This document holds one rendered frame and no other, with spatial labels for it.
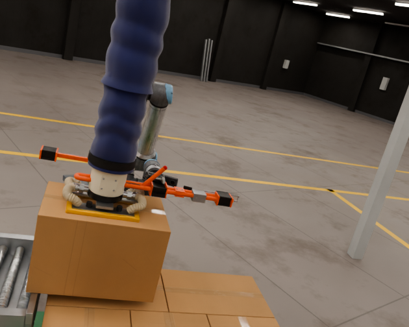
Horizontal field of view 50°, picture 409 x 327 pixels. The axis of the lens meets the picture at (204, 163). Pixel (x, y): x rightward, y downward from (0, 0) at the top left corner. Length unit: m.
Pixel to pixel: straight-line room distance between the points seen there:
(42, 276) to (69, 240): 0.22
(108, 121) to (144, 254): 0.65
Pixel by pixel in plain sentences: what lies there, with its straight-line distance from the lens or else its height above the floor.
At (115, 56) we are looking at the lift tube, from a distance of 1.93.
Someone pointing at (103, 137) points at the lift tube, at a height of 1.37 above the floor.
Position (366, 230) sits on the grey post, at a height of 0.35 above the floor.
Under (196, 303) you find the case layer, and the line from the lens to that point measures 2.45.
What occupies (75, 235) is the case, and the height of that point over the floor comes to 0.93.
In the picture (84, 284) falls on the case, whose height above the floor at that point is 0.68.
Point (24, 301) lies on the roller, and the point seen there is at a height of 0.55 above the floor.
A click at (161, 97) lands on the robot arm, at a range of 2.58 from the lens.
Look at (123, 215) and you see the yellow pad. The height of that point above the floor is 1.02.
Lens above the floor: 1.92
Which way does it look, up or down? 17 degrees down
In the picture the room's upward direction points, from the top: 14 degrees clockwise
